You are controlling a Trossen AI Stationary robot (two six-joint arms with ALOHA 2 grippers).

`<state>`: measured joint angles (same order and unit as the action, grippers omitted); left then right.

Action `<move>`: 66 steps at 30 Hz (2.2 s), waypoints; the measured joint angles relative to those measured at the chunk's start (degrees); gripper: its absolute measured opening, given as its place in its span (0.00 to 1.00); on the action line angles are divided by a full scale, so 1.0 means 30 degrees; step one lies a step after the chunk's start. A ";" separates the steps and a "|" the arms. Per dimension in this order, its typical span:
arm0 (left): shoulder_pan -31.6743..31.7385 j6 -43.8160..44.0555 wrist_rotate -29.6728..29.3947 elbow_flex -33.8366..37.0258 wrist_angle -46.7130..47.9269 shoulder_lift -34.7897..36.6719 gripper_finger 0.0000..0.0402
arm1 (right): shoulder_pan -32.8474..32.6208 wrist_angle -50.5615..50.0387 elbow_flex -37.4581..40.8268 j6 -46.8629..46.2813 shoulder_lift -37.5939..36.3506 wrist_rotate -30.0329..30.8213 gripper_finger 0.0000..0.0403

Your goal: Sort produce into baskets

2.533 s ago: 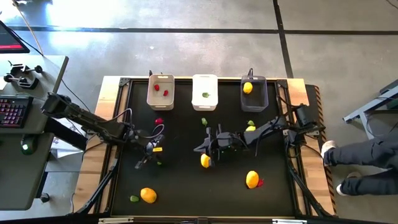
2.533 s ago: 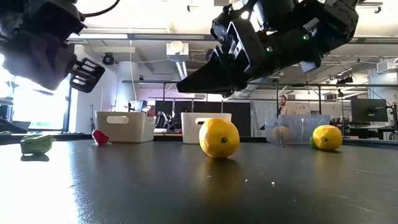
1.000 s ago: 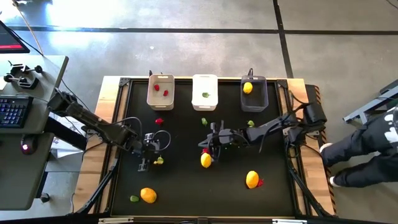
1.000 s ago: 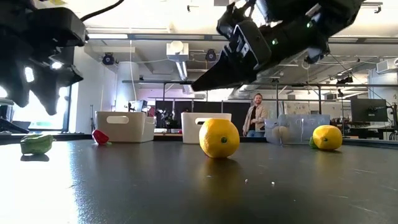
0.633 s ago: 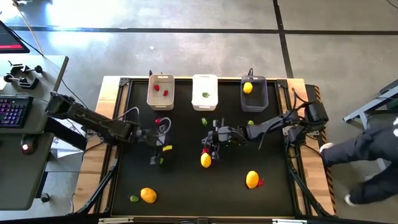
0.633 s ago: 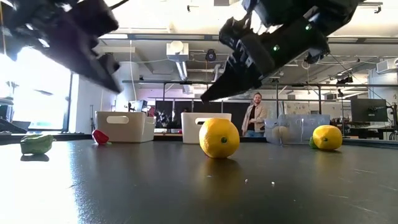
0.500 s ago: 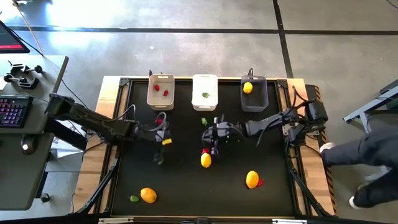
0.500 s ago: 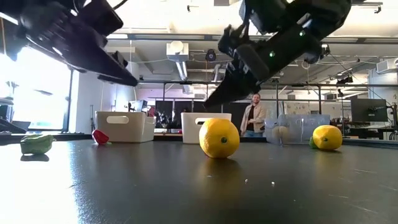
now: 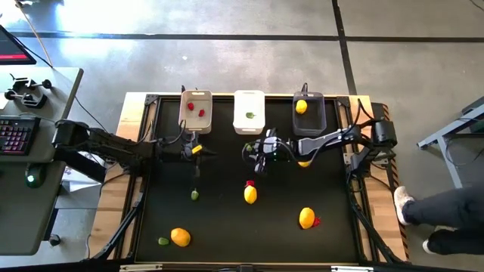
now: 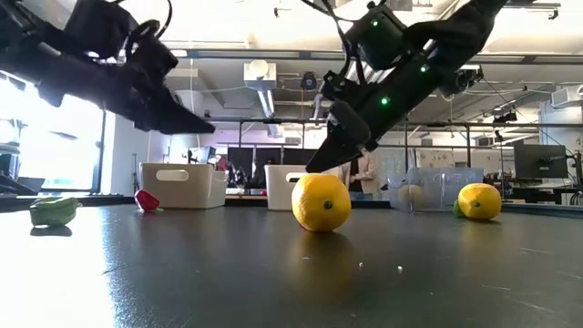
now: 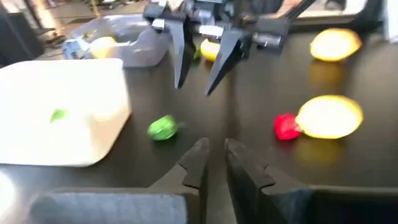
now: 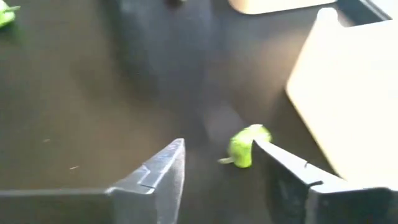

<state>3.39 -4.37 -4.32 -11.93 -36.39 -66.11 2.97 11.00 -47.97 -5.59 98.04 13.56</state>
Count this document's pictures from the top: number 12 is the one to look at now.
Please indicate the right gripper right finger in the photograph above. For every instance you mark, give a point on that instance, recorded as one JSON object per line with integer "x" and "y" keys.
{"x": 311, "y": 202}

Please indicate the white plastic basket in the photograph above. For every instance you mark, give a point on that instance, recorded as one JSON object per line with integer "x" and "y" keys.
{"x": 280, "y": 6}

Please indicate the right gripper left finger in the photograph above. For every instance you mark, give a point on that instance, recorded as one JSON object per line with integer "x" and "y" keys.
{"x": 149, "y": 193}

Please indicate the small green bell pepper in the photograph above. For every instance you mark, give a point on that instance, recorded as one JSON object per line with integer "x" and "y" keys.
{"x": 6, "y": 17}
{"x": 242, "y": 149}

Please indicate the clear plastic bin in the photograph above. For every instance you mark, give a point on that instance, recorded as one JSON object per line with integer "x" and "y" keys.
{"x": 348, "y": 93}

